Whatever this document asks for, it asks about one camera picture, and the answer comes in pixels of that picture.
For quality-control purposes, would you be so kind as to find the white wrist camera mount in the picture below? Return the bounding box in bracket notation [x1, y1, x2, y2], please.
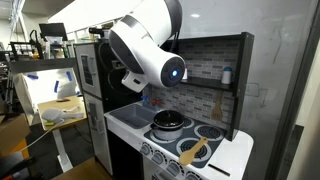
[121, 69, 150, 94]

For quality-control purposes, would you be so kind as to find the brown cardboard box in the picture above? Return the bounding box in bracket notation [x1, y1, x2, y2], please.
[0, 112, 32, 158]

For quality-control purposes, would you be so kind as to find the black white toy kitchen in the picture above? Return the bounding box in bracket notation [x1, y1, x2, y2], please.
[73, 31, 255, 180]

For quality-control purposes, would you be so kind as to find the wooden spatula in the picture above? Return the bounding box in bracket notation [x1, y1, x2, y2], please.
[178, 136, 209, 167]
[211, 92, 225, 122]

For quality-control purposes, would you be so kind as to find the small pot with black lid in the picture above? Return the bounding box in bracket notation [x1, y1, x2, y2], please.
[150, 109, 185, 141]

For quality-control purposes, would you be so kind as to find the white plastic object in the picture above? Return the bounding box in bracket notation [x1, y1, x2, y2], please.
[41, 106, 85, 124]

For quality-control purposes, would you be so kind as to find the long blue tape strip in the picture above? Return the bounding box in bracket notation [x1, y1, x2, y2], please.
[53, 79, 61, 94]

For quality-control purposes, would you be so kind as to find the white shaker with blue cap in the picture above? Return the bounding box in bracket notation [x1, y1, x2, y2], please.
[220, 66, 234, 85]

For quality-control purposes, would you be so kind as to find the small orange item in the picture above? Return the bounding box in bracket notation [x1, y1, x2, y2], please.
[55, 96, 72, 103]

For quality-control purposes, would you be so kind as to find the grey brick backsplash panel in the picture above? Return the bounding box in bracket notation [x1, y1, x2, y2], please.
[145, 41, 240, 130]

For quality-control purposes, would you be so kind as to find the black computer monitor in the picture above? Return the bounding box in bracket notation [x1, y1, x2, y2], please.
[38, 22, 69, 43]

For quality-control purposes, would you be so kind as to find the white foam board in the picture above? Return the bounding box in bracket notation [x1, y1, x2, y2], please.
[12, 67, 82, 110]

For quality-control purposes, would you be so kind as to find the black camera on fridge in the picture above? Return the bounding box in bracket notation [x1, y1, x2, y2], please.
[87, 26, 111, 38]

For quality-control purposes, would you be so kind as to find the grey shelf board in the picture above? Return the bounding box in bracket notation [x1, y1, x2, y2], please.
[9, 57, 78, 74]

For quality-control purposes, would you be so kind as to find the grey stove knob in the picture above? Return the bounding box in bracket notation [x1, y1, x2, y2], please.
[184, 171, 202, 180]
[139, 142, 153, 157]
[151, 150, 166, 166]
[166, 159, 183, 178]

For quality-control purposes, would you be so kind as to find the wooden table with white leg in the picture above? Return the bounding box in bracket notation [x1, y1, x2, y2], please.
[36, 95, 89, 173]

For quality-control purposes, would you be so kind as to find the grey plastic sink basin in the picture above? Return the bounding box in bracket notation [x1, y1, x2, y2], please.
[108, 103, 158, 130]

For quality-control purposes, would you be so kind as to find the white cable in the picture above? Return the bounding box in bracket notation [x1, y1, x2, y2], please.
[15, 117, 66, 155]

